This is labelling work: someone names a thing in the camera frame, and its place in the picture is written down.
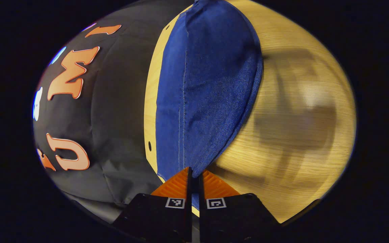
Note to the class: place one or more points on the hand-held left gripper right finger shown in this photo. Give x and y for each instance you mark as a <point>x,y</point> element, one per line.
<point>228,219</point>

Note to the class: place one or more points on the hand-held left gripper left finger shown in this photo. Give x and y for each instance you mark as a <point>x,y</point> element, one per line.
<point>167,219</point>

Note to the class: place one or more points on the blue denim jeans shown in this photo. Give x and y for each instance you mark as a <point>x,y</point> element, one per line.
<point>211,94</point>

